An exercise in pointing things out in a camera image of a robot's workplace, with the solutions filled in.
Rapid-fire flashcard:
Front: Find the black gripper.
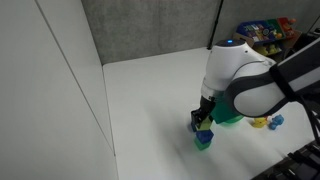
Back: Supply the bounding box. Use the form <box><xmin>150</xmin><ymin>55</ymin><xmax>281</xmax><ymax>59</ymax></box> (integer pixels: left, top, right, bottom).
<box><xmin>190</xmin><ymin>94</ymin><xmax>217</xmax><ymax>127</ymax></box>

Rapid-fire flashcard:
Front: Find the light green block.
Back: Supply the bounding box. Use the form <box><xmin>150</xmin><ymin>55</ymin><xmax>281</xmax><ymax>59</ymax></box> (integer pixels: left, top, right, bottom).
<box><xmin>196</xmin><ymin>115</ymin><xmax>214</xmax><ymax>132</ymax></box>

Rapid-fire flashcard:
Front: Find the blue block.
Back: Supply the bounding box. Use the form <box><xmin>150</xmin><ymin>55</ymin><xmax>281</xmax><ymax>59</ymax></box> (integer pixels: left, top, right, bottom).
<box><xmin>195</xmin><ymin>129</ymin><xmax>215</xmax><ymax>143</ymax></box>

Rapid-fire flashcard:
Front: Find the green bowl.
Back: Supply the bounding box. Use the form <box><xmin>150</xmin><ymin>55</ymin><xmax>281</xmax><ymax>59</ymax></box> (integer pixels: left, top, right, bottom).
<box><xmin>210</xmin><ymin>93</ymin><xmax>245</xmax><ymax>127</ymax></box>

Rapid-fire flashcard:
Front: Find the yellow rubber duck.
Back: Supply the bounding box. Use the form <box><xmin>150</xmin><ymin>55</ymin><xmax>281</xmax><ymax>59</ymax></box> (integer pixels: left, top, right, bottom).
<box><xmin>250</xmin><ymin>116</ymin><xmax>269</xmax><ymax>130</ymax></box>

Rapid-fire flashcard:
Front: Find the light blue toy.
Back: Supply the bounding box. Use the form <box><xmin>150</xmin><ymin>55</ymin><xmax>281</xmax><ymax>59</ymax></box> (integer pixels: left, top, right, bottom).
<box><xmin>268</xmin><ymin>114</ymin><xmax>285</xmax><ymax>131</ymax></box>

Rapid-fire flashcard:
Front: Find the black pole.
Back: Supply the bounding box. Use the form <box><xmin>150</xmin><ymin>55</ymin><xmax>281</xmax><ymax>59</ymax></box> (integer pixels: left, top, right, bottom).
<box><xmin>207</xmin><ymin>0</ymin><xmax>225</xmax><ymax>51</ymax></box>

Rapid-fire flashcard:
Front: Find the black slatted rack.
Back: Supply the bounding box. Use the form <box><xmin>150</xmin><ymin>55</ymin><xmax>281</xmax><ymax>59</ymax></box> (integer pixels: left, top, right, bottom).
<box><xmin>250</xmin><ymin>139</ymin><xmax>320</xmax><ymax>180</ymax></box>

